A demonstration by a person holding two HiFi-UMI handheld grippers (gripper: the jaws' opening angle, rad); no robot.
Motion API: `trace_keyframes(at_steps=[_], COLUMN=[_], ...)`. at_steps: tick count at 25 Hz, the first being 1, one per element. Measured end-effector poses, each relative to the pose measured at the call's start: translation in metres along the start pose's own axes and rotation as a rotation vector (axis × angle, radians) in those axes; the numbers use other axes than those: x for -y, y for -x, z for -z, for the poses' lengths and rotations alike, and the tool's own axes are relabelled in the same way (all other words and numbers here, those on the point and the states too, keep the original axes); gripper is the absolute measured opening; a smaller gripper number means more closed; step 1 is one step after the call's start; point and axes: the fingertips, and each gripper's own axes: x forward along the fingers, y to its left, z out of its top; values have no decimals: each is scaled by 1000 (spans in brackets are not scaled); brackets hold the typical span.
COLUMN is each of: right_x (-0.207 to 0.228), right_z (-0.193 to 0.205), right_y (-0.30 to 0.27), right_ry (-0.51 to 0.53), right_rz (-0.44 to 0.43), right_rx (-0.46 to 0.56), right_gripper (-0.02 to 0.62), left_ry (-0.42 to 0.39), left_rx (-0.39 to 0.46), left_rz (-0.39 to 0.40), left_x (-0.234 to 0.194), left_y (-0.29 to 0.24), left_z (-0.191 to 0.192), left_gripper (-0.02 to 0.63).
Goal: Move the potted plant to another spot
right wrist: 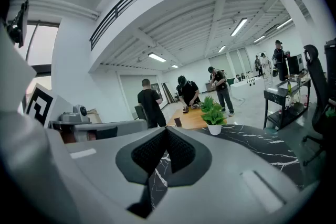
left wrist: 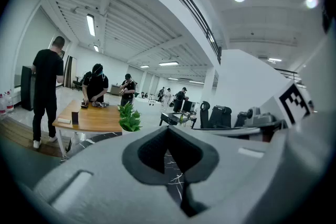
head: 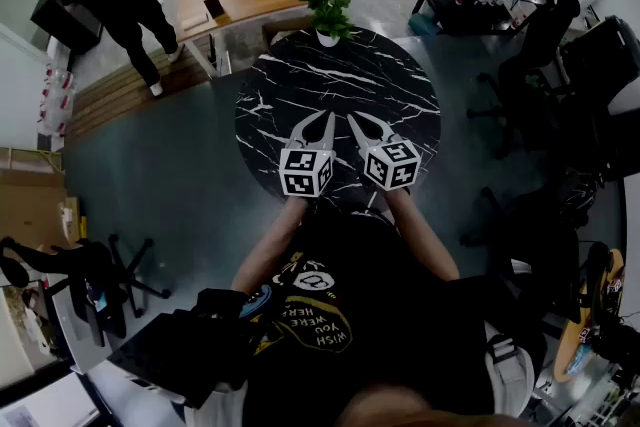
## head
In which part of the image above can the stack of cardboard boxes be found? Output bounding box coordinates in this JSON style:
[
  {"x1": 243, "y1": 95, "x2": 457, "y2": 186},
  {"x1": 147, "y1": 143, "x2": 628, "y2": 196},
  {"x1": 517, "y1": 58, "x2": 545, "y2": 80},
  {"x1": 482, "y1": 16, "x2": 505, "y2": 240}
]
[{"x1": 0, "y1": 146, "x2": 83, "y2": 252}]

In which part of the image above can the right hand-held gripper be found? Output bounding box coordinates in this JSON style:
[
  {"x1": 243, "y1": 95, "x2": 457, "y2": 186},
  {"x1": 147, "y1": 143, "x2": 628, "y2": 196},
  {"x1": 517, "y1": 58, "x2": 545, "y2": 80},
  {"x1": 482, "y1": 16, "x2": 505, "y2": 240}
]
[{"x1": 346, "y1": 110, "x2": 423, "y2": 192}]

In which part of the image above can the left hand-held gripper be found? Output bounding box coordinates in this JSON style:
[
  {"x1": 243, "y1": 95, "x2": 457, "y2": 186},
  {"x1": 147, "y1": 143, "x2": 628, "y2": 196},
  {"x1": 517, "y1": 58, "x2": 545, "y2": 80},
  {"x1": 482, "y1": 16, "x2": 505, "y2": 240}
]
[{"x1": 278, "y1": 110, "x2": 337, "y2": 199}]

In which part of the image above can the black swivel office chair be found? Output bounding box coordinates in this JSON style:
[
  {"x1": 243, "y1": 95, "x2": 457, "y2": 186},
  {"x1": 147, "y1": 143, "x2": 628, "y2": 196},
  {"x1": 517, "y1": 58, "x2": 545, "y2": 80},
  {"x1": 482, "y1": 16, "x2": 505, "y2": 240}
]
[{"x1": 0, "y1": 233, "x2": 173, "y2": 348}]

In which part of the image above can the person's right forearm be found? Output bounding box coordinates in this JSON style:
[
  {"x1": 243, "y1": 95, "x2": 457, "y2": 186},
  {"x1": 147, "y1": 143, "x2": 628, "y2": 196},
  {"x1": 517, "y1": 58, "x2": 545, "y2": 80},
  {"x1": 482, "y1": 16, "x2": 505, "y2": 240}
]
[{"x1": 383, "y1": 186, "x2": 461, "y2": 282}]

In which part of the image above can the green plant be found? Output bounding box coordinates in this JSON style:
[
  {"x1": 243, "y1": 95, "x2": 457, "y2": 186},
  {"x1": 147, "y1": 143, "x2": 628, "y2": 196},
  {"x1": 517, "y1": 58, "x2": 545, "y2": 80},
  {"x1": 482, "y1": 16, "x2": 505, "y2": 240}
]
[{"x1": 297, "y1": 0, "x2": 359, "y2": 49}]

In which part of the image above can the black office chair with headrest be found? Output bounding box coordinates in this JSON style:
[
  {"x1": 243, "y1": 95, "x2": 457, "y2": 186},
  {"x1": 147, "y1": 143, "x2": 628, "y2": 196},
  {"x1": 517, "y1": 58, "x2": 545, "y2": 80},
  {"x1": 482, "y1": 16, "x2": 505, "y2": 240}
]
[{"x1": 466, "y1": 0, "x2": 582, "y2": 162}]

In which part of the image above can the person's left forearm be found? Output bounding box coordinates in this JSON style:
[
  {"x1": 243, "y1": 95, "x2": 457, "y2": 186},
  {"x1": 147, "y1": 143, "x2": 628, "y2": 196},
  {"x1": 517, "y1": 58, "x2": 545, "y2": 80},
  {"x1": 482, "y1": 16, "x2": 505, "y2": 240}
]
[{"x1": 230, "y1": 193, "x2": 312, "y2": 297}]

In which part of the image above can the large black mesh chair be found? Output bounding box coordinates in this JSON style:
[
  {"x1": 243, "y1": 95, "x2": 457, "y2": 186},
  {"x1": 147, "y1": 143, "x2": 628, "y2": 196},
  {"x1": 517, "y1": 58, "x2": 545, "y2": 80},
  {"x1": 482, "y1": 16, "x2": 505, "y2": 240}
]
[{"x1": 558, "y1": 14, "x2": 640, "y2": 178}]

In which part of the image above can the pack of water bottles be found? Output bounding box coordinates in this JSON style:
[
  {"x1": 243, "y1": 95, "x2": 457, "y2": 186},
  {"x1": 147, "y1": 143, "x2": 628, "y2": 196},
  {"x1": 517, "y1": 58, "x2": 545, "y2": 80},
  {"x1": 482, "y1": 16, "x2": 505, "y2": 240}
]
[{"x1": 36, "y1": 66, "x2": 77, "y2": 137}]

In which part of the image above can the wooden slat platform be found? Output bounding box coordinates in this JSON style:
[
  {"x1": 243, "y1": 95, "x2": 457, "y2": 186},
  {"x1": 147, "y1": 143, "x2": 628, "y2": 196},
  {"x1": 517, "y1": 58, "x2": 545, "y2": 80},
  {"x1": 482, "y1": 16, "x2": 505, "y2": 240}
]
[{"x1": 63, "y1": 33, "x2": 218, "y2": 144}]

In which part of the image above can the black bag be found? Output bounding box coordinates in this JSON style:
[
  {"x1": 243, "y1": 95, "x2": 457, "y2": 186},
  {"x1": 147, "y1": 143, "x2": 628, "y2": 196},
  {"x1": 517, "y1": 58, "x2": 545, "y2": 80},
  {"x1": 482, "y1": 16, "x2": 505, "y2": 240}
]
[{"x1": 106, "y1": 286, "x2": 263, "y2": 412}]

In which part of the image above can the person's black printed shirt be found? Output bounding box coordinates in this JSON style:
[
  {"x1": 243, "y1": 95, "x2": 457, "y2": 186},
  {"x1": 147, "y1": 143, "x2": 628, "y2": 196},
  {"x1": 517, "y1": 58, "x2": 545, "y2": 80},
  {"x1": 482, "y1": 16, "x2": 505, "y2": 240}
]
[{"x1": 238, "y1": 197, "x2": 497, "y2": 427}]

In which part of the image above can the black cabinet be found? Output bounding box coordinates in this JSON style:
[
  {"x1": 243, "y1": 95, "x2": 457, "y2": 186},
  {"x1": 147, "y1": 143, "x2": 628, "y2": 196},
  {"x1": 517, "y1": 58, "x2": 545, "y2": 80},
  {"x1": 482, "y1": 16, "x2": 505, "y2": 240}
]
[{"x1": 28, "y1": 0, "x2": 105, "y2": 57}]

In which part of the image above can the white backpack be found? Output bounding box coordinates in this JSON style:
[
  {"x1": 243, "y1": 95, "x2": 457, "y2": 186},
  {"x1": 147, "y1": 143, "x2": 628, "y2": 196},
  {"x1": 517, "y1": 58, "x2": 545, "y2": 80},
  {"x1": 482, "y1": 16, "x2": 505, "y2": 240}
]
[{"x1": 481, "y1": 318, "x2": 537, "y2": 418}]

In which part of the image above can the teal box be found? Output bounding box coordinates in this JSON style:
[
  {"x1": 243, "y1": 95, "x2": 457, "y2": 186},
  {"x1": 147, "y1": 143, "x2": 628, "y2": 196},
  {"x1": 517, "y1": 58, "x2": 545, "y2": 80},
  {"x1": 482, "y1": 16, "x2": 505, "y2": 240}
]
[{"x1": 406, "y1": 11, "x2": 442, "y2": 37}]

